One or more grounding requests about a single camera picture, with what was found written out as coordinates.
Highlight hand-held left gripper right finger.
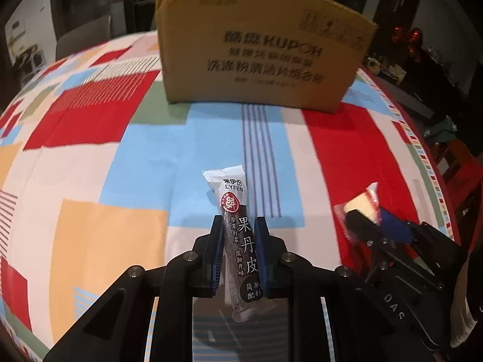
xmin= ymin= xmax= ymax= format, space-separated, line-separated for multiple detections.
xmin=254 ymin=215 xmax=435 ymax=362

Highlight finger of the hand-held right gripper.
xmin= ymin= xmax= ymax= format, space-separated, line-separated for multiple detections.
xmin=378 ymin=207 xmax=435 ymax=250
xmin=345 ymin=210 xmax=390 ymax=258

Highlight green cloth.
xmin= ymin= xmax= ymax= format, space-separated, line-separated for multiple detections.
xmin=433 ymin=116 xmax=459 ymax=141

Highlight dark framed glass door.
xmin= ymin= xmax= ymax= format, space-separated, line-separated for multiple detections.
xmin=107 ymin=0 xmax=160 ymax=35

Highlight grey upholstered chair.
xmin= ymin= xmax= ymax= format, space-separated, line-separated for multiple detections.
xmin=56 ymin=17 xmax=114 ymax=62

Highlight low cabinet with ornaments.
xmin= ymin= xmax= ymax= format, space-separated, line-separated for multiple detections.
xmin=358 ymin=56 xmax=435 ymax=122

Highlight person's right forearm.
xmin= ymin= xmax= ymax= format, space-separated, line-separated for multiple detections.
xmin=451 ymin=249 xmax=483 ymax=349

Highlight white shoe rack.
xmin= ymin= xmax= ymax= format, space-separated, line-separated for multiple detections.
xmin=14 ymin=44 xmax=50 ymax=73

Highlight brown cardboard box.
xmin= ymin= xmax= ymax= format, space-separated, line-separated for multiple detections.
xmin=154 ymin=0 xmax=379 ymax=114

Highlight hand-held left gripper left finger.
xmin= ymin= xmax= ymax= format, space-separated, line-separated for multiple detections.
xmin=43 ymin=215 xmax=226 ymax=362

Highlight red wooden chair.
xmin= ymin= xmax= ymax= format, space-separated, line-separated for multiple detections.
xmin=434 ymin=139 xmax=483 ymax=212

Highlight colourful patchwork tablecloth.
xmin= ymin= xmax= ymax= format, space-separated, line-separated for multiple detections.
xmin=0 ymin=30 xmax=464 ymax=362

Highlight long fruit leather packet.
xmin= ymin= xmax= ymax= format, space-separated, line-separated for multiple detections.
xmin=202 ymin=164 xmax=265 ymax=323

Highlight red balloons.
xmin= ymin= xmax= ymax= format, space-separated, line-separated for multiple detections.
xmin=390 ymin=26 xmax=424 ymax=62

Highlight pale yellow wafer packet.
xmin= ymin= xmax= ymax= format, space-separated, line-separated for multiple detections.
xmin=333 ymin=182 xmax=382 ymax=240

